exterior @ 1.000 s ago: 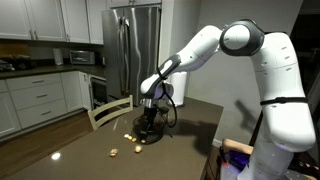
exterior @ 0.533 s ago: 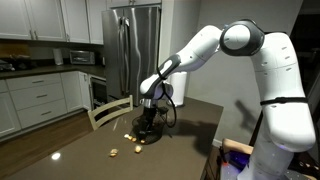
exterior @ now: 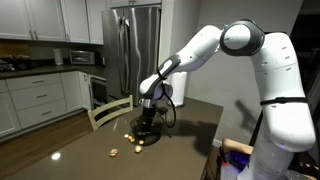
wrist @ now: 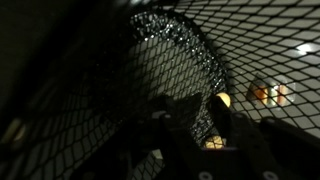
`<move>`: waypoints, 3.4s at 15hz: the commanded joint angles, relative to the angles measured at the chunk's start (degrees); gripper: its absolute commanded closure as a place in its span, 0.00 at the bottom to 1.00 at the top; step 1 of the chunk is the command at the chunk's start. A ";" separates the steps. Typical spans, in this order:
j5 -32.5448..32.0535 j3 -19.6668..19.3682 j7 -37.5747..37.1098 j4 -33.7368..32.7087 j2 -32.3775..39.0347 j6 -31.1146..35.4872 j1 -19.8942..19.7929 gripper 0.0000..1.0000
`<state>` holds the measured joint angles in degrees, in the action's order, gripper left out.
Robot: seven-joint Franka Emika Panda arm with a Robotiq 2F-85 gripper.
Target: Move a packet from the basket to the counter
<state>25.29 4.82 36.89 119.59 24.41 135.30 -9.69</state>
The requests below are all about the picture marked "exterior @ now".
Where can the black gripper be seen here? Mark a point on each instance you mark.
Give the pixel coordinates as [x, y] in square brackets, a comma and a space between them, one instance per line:
[150, 114]

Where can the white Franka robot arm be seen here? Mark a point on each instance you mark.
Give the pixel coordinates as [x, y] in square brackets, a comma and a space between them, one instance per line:
[283, 83]

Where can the small gold wrapped packet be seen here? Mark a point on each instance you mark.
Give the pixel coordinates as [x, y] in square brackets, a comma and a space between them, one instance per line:
[126, 136]
[130, 137]
[132, 140]

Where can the large gold wrapped packet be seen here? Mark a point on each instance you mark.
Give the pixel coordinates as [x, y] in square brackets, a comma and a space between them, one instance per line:
[113, 152]
[138, 149]

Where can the cream wooden chair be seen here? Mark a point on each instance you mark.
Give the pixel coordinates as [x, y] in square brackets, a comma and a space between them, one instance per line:
[110, 107]

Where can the white paper towel roll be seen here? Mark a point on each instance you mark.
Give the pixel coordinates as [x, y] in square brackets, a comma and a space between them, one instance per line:
[179, 88]

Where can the black undercounter wine cooler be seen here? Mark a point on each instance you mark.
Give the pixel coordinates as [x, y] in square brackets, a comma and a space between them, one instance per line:
[99, 91]

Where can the stainless steel refrigerator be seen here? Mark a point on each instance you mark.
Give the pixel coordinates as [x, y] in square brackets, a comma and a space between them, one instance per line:
[133, 53]

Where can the orange black clamp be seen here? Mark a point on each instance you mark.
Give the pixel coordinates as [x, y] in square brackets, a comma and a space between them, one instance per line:
[224, 158]

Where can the light wooden board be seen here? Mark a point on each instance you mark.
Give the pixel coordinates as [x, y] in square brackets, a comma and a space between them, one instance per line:
[237, 146]

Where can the dark kitchen countertop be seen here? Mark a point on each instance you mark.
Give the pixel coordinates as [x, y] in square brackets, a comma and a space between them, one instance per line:
[50, 69]

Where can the white lower kitchen cabinets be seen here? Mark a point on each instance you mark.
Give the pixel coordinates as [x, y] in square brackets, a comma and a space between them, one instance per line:
[36, 96]

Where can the white kitchen cabinets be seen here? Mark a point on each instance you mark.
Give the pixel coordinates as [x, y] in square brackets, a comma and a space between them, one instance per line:
[46, 18]
[36, 96]

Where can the dark cookware pile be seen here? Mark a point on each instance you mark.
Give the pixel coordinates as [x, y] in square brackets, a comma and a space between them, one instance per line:
[20, 64]

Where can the white upper kitchen cabinets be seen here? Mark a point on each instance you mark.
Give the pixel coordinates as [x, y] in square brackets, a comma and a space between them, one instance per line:
[46, 18]

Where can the brown wooden cutting board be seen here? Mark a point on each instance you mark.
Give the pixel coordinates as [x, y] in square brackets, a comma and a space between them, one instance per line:
[13, 50]

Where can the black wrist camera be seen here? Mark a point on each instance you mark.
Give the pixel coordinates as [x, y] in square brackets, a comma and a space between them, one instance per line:
[162, 110]

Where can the perforated metal robot base plate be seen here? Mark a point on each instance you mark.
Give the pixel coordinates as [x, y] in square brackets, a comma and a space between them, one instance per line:
[233, 170]

